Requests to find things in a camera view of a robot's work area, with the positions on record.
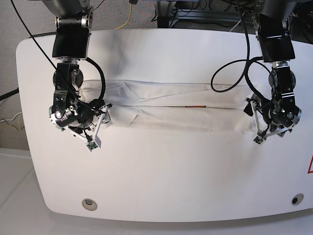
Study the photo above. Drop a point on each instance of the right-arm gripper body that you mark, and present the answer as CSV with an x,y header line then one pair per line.
x,y
89,122

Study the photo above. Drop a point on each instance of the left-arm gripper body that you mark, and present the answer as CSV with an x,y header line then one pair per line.
x,y
273,118

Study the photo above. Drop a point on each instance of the white printed T-shirt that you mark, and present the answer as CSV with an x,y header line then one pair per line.
x,y
177,107

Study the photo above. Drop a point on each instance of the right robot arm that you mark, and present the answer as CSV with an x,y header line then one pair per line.
x,y
69,112

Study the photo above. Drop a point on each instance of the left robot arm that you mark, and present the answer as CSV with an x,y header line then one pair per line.
x,y
272,31

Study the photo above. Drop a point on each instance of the right table grommet hole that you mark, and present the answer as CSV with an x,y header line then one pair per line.
x,y
297,199

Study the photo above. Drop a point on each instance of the table grommet hole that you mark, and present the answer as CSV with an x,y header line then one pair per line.
x,y
297,199
89,204

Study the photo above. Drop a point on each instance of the left table grommet hole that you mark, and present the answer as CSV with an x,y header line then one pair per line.
x,y
89,204

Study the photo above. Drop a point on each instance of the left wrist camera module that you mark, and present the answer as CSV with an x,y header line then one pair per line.
x,y
258,139

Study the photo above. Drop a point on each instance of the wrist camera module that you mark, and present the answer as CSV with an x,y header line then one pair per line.
x,y
258,139
93,144

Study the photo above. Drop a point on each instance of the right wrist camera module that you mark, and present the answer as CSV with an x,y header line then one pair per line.
x,y
93,144

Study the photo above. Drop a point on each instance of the black equipment rack frame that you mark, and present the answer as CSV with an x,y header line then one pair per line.
x,y
170,12

